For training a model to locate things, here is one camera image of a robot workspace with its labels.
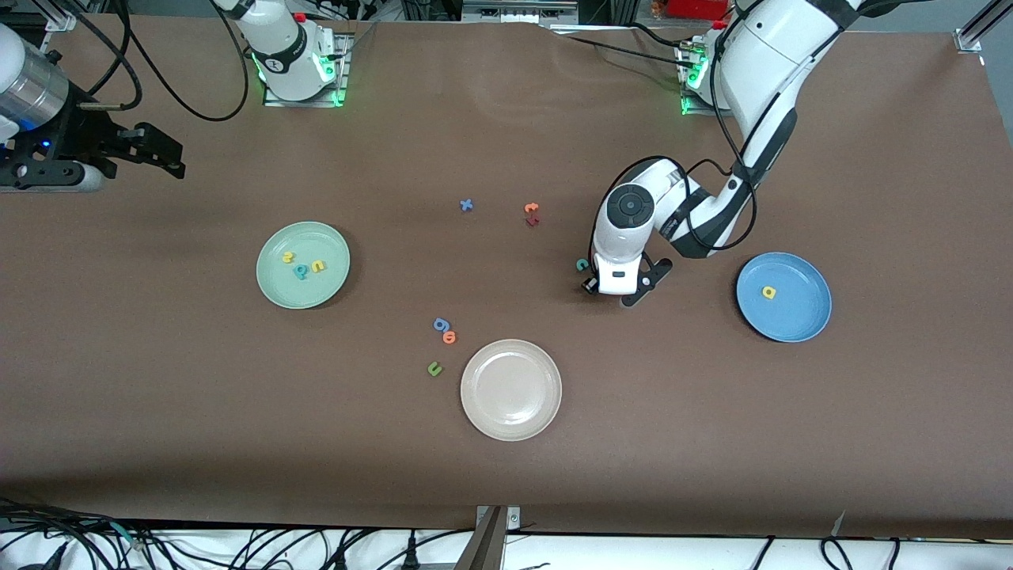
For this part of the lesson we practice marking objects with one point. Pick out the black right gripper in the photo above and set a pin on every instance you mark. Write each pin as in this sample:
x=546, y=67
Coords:
x=89, y=134

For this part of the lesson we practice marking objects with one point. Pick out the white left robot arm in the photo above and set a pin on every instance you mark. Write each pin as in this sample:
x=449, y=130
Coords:
x=768, y=47

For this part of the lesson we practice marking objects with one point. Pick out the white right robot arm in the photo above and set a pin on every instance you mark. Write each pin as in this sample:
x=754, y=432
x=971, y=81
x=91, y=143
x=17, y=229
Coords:
x=289, y=59

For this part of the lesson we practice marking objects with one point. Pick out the beige plate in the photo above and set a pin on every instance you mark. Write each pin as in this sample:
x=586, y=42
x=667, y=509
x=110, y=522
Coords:
x=510, y=389

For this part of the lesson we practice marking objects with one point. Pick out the blue plate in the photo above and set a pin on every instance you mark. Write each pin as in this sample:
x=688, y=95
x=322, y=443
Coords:
x=799, y=313

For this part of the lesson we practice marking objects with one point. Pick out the light green plate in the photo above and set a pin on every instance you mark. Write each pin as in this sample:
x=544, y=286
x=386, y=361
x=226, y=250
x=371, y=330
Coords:
x=303, y=293

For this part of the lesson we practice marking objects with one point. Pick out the silver equipment box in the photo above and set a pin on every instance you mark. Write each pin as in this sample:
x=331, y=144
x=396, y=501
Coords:
x=518, y=9

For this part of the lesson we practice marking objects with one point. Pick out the red box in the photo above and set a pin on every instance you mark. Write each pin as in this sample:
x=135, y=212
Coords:
x=696, y=8

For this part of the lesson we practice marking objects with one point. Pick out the black power plug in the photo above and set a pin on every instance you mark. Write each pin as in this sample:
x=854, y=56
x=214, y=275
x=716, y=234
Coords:
x=411, y=554

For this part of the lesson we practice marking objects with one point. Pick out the small white paper tag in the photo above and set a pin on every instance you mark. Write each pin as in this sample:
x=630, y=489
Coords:
x=839, y=524

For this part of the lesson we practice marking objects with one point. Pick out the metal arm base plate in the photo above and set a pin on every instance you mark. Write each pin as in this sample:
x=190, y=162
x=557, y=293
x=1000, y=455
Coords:
x=690, y=107
x=343, y=71

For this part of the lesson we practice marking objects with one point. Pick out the metal bracket plate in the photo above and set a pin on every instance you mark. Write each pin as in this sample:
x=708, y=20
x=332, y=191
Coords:
x=513, y=518

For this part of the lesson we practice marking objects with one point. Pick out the grey metal post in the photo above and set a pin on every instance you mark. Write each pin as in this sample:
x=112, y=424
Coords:
x=483, y=546

